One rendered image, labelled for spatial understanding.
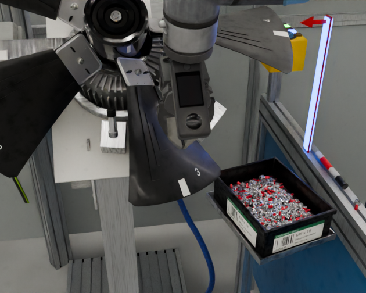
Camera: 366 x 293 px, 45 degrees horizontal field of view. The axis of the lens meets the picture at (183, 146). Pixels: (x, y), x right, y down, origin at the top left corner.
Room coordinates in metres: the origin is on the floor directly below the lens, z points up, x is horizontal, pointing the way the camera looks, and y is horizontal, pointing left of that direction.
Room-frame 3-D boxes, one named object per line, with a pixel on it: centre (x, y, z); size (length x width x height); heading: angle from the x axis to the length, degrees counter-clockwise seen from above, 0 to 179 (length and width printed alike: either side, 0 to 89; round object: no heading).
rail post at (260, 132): (1.26, -0.27, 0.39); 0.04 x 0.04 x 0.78; 9
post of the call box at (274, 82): (1.23, -0.27, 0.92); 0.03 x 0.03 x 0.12; 9
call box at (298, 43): (1.23, -0.27, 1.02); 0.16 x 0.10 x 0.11; 9
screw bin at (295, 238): (0.74, -0.18, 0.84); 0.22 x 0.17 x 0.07; 24
